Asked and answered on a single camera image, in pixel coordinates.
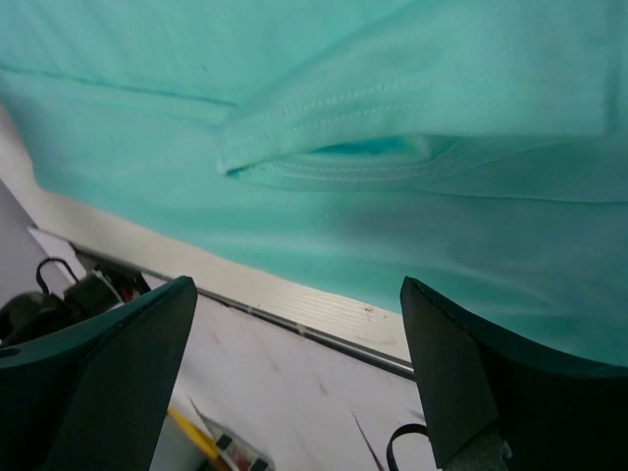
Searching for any teal t-shirt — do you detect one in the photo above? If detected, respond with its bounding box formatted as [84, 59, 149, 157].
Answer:
[1, 1, 627, 365]

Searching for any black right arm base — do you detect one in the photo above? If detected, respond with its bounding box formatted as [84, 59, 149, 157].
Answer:
[1, 257, 150, 348]

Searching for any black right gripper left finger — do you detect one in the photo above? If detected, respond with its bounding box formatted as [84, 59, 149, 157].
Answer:
[1, 276, 197, 470]

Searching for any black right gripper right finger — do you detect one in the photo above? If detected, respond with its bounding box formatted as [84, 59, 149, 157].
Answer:
[400, 278, 627, 470]

